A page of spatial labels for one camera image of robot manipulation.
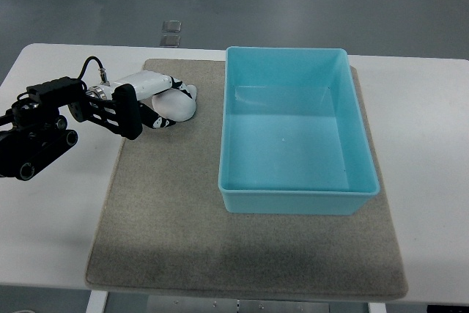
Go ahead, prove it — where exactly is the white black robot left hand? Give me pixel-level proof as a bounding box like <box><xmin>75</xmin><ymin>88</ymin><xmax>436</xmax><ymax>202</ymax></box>
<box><xmin>109</xmin><ymin>70</ymin><xmax>191</xmax><ymax>129</ymax></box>

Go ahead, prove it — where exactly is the white bunny toy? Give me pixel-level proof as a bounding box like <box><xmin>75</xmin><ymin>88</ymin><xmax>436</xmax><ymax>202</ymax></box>
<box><xmin>152</xmin><ymin>85</ymin><xmax>197</xmax><ymax>122</ymax></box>

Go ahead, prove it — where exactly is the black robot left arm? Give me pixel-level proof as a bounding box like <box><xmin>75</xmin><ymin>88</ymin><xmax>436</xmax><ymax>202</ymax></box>
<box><xmin>1</xmin><ymin>76</ymin><xmax>143</xmax><ymax>181</ymax></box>

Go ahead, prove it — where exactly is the blue plastic box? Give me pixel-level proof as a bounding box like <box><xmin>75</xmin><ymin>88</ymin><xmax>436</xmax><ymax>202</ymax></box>
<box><xmin>218</xmin><ymin>47</ymin><xmax>380</xmax><ymax>215</ymax></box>

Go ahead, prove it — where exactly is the metal floor plate near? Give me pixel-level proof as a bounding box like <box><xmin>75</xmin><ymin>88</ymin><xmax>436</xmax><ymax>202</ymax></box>
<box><xmin>160</xmin><ymin>34</ymin><xmax>181</xmax><ymax>48</ymax></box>

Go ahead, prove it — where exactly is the metal floor plate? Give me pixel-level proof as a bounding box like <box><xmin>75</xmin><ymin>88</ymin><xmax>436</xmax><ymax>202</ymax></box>
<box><xmin>162</xmin><ymin>20</ymin><xmax>182</xmax><ymax>33</ymax></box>
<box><xmin>160</xmin><ymin>34</ymin><xmax>181</xmax><ymax>48</ymax></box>

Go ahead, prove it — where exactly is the metal floor plate far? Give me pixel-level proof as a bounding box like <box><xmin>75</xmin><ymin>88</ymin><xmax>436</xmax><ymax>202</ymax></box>
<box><xmin>162</xmin><ymin>20</ymin><xmax>182</xmax><ymax>33</ymax></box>

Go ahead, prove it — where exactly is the grey felt mat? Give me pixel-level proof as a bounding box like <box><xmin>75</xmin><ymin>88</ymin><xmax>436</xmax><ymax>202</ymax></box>
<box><xmin>85</xmin><ymin>59</ymin><xmax>408</xmax><ymax>301</ymax></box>

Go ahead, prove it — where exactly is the white table leg left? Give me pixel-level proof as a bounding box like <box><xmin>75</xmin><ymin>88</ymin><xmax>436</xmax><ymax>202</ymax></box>
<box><xmin>85</xmin><ymin>290</ymin><xmax>108</xmax><ymax>313</ymax></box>

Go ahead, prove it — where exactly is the metal table crossbar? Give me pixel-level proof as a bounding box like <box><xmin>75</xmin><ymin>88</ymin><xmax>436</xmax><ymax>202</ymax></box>
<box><xmin>146</xmin><ymin>295</ymin><xmax>330</xmax><ymax>313</ymax></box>

